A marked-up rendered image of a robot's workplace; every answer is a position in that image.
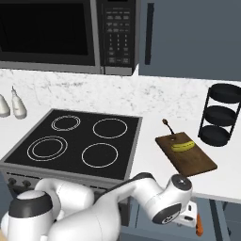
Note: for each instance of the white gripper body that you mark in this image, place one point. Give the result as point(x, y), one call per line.
point(190, 216)

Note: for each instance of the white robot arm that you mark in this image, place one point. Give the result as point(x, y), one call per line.
point(94, 216)

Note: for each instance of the brown wooden cutting board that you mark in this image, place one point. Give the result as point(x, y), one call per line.
point(191, 160)

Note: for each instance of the yellow-green cucumber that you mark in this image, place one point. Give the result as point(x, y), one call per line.
point(183, 146)

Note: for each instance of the orange stick-shaped object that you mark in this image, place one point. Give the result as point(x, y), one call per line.
point(199, 226)

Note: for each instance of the blue-grey base cupboard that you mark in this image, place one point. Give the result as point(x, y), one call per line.
point(219, 219)

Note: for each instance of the black three-tier stand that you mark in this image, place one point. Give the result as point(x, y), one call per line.
point(219, 116)

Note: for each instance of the black glass hob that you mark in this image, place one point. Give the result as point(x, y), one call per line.
point(88, 141)

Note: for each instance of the dark oven knob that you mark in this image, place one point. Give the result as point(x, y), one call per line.
point(12, 181)
point(26, 183)

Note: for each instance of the silver oven front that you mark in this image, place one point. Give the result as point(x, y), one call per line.
point(19, 175)

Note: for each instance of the white bottle with pointed cap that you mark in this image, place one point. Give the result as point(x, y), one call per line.
point(18, 106)

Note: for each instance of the black and silver microwave oven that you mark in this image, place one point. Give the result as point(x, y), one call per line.
point(62, 34)

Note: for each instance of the blue-grey wall cupboard door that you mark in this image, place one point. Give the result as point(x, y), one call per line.
point(194, 37)

